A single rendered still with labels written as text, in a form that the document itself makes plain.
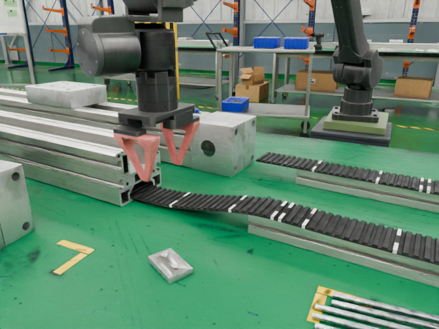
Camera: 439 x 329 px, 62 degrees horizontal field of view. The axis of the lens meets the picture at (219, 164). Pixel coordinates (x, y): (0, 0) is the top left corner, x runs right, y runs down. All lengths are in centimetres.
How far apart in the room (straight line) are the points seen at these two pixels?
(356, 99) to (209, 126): 50
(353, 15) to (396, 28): 715
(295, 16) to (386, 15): 174
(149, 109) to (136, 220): 16
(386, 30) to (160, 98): 766
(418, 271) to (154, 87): 38
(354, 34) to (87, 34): 64
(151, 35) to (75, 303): 32
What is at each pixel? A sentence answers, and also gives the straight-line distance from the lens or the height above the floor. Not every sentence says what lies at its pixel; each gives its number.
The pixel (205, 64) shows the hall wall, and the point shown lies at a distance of 915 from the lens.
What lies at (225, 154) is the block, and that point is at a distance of 66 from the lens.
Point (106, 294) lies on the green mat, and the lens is 41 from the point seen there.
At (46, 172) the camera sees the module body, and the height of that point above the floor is 80.
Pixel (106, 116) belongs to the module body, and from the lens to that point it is 83.
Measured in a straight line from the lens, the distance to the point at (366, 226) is 48.
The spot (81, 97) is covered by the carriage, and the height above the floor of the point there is 89.
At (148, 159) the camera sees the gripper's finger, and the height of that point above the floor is 87.
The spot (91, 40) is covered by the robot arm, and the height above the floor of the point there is 102.
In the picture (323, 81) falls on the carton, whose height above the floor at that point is 36.
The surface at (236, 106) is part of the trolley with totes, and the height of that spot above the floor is 33.
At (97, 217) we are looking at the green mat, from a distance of 56.
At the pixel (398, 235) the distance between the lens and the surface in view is 47.
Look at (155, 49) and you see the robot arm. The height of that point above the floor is 101.
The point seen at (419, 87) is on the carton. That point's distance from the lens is 535.
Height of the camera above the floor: 103
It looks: 20 degrees down
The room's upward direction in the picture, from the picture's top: straight up
